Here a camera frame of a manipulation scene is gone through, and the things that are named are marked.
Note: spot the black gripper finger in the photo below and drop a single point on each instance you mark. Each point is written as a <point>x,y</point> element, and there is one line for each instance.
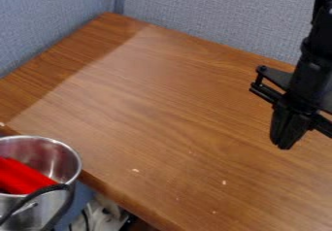
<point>280,120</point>
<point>295,128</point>

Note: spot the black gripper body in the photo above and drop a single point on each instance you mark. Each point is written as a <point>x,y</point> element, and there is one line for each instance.
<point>304,90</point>

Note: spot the metal pot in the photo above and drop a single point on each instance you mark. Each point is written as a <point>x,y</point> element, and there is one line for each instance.
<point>38,211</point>

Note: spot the red object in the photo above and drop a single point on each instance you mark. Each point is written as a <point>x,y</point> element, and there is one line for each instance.
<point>19,179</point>

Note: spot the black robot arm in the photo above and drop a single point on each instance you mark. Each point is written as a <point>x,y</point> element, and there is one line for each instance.
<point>320,23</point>

